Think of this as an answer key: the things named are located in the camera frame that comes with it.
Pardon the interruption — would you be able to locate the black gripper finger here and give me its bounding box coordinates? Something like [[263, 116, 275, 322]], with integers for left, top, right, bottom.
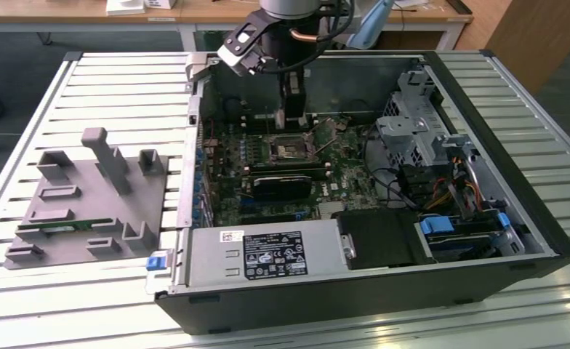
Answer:
[[278, 71, 310, 129]]

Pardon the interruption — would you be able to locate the CPU socket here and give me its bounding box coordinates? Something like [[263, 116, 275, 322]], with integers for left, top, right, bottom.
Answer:
[[262, 132, 322, 164]]

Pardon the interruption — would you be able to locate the black RAM slot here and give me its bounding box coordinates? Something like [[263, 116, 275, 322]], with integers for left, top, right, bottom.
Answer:
[[243, 116, 317, 123], [245, 163, 329, 169], [243, 111, 317, 119], [245, 167, 329, 172], [243, 121, 317, 128], [243, 126, 317, 133], [245, 170, 329, 175], [245, 173, 329, 179]]

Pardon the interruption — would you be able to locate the metal drive cage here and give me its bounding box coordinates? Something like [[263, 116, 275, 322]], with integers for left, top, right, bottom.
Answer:
[[374, 70, 481, 169]]

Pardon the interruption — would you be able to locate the green motherboard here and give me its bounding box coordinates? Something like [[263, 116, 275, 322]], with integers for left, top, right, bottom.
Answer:
[[197, 115, 382, 229]]

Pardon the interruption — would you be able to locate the silver chipset heatsink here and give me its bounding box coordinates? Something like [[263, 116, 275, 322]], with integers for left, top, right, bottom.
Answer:
[[317, 202, 346, 220]]

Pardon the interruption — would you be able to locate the white cardboard box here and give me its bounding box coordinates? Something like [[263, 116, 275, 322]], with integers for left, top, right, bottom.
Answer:
[[105, 0, 147, 17]]

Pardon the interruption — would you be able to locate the silver metal latch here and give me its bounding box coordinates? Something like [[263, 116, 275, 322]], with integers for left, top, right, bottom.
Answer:
[[339, 234, 359, 260]]

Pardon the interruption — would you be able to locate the black plastic shroud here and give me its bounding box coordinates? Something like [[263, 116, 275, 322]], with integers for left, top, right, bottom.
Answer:
[[335, 209, 437, 270]]

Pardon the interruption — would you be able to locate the blue disk carrier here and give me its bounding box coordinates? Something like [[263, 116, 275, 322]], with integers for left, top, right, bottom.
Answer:
[[418, 216, 498, 262]]

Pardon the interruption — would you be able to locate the silver power supply unit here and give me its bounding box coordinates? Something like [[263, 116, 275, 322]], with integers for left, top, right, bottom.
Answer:
[[181, 224, 353, 289]]

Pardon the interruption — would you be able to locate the wooden cabinet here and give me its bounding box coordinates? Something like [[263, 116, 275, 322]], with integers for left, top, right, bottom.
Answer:
[[453, 0, 570, 96]]

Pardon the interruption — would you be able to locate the grey parts rack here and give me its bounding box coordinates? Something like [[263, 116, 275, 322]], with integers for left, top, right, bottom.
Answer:
[[1, 127, 170, 272]]

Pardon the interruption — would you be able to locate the wooden desk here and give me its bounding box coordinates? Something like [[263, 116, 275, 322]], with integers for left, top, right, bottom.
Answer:
[[0, 0, 475, 52]]

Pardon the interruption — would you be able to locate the blue case latch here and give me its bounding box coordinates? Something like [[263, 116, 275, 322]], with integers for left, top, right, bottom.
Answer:
[[146, 255, 169, 273]]

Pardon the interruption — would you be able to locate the black open PC case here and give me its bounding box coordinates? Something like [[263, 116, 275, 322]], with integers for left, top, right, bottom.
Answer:
[[151, 49, 570, 336]]

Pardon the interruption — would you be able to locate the green RAM stick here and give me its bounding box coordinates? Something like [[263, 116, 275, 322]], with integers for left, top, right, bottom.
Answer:
[[16, 217, 112, 234]]

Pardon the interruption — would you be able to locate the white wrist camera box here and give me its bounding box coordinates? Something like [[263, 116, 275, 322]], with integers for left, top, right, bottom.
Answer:
[[215, 12, 285, 78]]

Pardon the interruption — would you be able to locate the coloured power wire bundle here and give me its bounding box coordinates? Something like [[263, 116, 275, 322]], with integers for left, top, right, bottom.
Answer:
[[422, 155, 489, 221]]

